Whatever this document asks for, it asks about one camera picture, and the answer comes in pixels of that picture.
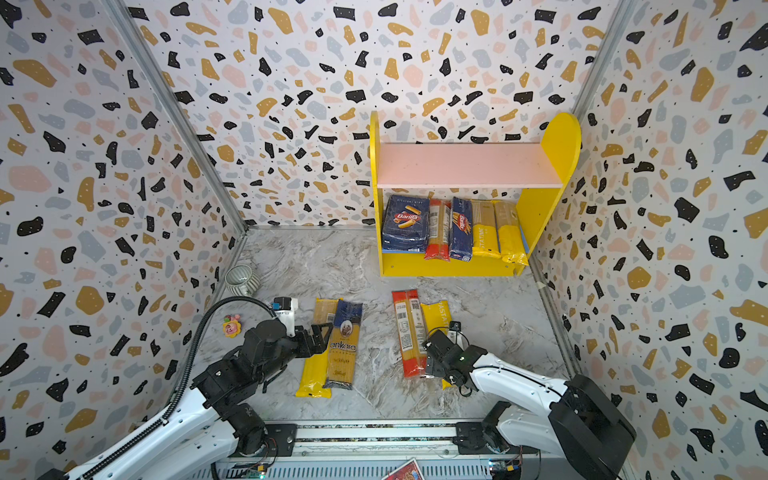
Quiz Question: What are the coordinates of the red printed card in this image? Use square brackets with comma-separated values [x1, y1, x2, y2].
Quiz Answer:
[382, 459, 425, 480]

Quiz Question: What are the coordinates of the blue Barilla rigatoni box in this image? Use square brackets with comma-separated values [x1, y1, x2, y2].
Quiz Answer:
[381, 195, 430, 253]

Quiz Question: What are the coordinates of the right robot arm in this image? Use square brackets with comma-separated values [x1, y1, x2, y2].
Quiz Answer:
[421, 329, 637, 479]

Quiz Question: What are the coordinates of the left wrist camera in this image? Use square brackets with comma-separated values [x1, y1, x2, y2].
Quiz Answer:
[272, 296, 298, 337]

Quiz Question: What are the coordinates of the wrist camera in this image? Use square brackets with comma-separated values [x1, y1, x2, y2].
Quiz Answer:
[272, 296, 298, 337]
[446, 320, 466, 348]

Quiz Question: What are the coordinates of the red spaghetti bag with barcode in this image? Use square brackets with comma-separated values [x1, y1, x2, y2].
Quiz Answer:
[392, 289, 427, 378]

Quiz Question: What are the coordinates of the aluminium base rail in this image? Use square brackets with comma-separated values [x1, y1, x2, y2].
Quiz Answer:
[209, 418, 631, 480]

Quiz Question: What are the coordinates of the blue Barilla spaghetti box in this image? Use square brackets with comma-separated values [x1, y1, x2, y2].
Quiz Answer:
[449, 197, 473, 262]

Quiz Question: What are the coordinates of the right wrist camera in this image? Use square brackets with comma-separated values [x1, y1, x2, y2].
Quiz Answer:
[446, 320, 466, 348]

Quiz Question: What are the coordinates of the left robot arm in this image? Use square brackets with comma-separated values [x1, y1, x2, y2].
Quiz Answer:
[43, 319, 333, 479]

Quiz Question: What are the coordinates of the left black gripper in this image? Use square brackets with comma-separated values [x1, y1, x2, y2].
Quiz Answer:
[257, 319, 333, 385]

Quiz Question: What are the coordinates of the small pink yellow toy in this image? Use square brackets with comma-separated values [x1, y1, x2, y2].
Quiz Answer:
[222, 314, 242, 338]

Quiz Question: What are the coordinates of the yellow pastatime spaghetti bag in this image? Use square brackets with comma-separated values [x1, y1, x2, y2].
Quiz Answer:
[419, 299, 454, 390]
[471, 200, 501, 259]

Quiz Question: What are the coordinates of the white ribbed ceramic cup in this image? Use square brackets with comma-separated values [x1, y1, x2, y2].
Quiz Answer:
[224, 264, 261, 297]

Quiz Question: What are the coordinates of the dark blue Ankara spaghetti bag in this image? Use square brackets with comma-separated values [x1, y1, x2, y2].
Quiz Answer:
[324, 300, 363, 390]

